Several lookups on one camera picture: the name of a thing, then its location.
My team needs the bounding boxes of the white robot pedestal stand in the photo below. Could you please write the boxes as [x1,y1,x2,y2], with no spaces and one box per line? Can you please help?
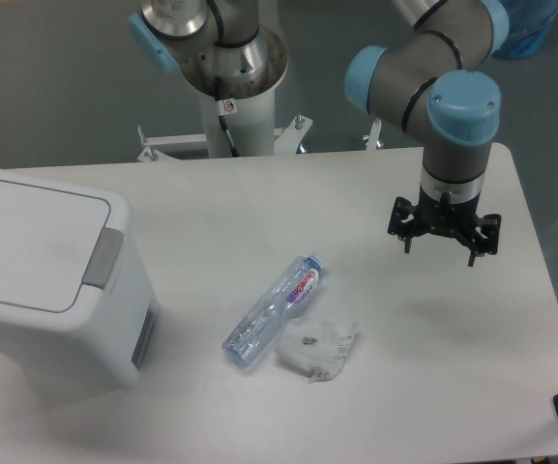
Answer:
[137,89,313,162]

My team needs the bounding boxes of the crumpled clear plastic wrapper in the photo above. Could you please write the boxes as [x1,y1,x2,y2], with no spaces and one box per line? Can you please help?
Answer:
[275,318,360,383]

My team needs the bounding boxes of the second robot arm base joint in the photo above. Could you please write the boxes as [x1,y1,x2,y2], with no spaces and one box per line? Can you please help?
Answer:
[128,0,288,101]

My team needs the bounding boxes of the clear plastic water bottle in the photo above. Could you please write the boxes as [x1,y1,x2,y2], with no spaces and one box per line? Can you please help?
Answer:
[221,252,325,369]

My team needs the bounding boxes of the white trash can lid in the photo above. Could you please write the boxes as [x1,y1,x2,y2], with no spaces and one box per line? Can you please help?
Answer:
[0,170,132,313]

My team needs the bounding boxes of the blue water jug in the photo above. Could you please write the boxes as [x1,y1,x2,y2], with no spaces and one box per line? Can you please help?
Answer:
[493,0,558,60]

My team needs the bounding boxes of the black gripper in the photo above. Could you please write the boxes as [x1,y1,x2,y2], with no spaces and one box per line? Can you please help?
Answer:
[388,187,502,267]

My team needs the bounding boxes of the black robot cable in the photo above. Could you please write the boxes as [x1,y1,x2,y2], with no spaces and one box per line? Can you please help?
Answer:
[203,0,261,159]

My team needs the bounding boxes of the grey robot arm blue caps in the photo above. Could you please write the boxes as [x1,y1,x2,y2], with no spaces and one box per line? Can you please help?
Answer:
[344,0,510,263]

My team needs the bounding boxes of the white trash can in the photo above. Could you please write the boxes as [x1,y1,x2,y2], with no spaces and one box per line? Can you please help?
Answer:
[0,169,160,387]

